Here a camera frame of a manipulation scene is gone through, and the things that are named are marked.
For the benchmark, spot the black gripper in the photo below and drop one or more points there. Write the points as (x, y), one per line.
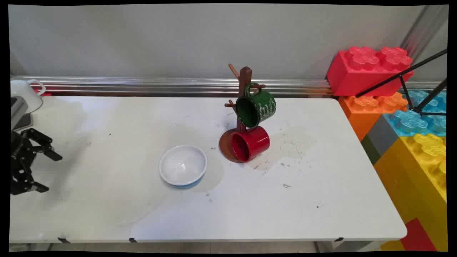
(16, 150)

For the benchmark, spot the green enamel mug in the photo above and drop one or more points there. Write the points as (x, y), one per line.
(262, 105)

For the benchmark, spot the dark smartphone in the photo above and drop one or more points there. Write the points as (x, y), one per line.
(25, 123)

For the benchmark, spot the white ceramic mug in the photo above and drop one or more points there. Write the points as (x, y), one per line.
(25, 94)

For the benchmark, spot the small red object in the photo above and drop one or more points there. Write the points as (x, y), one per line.
(44, 94)

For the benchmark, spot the white bowl blue outside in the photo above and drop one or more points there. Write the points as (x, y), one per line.
(182, 166)

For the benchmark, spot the red enamel mug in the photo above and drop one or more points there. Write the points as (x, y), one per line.
(255, 142)

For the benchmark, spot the brown wooden mug tree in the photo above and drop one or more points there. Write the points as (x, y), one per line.
(245, 76)

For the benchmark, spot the giant orange building block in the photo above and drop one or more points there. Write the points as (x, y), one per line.
(364, 110)

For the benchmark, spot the giant red building block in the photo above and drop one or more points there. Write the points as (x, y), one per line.
(357, 75)

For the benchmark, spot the giant dark green building block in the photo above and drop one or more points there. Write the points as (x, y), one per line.
(370, 150)

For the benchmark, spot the giant grey building block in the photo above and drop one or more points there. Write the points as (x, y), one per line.
(383, 135)

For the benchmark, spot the giant blue building block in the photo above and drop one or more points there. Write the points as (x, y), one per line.
(410, 123)

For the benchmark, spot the black tripod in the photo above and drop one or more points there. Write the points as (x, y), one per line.
(407, 73)

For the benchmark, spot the giant yellow building block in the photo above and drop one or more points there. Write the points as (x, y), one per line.
(417, 171)

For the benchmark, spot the flat red building block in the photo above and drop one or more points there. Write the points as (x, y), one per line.
(419, 237)

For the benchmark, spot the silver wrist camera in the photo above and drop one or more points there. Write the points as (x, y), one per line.
(17, 110)

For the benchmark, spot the aluminium rail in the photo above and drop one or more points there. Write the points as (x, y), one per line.
(142, 85)

